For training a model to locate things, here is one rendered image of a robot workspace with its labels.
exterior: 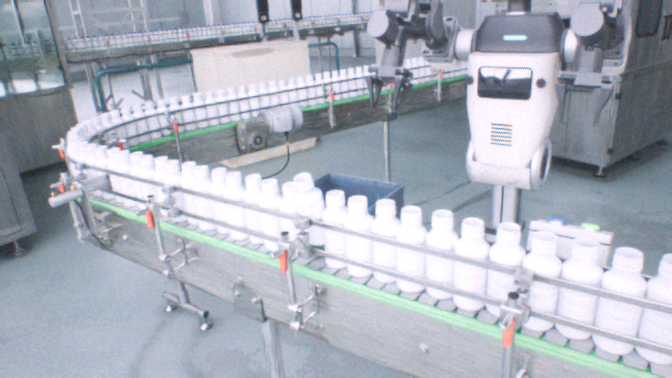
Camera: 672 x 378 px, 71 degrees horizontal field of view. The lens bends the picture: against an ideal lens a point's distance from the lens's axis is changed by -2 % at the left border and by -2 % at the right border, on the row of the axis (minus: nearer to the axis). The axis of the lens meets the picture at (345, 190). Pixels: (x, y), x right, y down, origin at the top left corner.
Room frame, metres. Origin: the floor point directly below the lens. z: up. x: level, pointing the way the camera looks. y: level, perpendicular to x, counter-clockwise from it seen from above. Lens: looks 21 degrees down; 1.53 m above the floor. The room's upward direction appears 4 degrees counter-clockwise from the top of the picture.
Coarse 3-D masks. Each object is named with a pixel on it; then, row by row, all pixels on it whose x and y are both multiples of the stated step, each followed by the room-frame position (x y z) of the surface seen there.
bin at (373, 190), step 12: (324, 180) 1.64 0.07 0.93; (336, 180) 1.65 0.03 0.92; (348, 180) 1.62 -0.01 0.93; (360, 180) 1.59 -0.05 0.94; (372, 180) 1.56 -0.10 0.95; (324, 192) 1.63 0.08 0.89; (348, 192) 1.62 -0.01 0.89; (360, 192) 1.59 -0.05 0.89; (372, 192) 1.56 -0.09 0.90; (384, 192) 1.53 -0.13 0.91; (396, 192) 1.45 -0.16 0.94; (372, 204) 1.56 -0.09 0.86; (396, 204) 1.45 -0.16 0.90; (396, 216) 1.45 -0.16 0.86
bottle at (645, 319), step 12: (660, 264) 0.58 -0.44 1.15; (660, 276) 0.57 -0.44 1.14; (648, 288) 0.57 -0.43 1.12; (660, 288) 0.56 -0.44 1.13; (648, 300) 0.57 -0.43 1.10; (660, 300) 0.55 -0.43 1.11; (648, 312) 0.56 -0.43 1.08; (660, 312) 0.55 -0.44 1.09; (648, 324) 0.56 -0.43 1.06; (660, 324) 0.55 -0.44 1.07; (648, 336) 0.56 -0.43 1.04; (660, 336) 0.55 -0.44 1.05; (636, 348) 0.57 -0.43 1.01; (648, 360) 0.55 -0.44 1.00; (660, 360) 0.54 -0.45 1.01
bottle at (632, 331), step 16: (624, 256) 0.61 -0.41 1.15; (640, 256) 0.59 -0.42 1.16; (608, 272) 0.61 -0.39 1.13; (624, 272) 0.58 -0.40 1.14; (608, 288) 0.59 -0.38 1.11; (624, 288) 0.57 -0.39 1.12; (640, 288) 0.57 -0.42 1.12; (608, 304) 0.59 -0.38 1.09; (624, 304) 0.57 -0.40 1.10; (608, 320) 0.58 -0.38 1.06; (624, 320) 0.57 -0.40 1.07; (592, 336) 0.61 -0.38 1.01; (608, 352) 0.58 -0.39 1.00; (624, 352) 0.57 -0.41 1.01
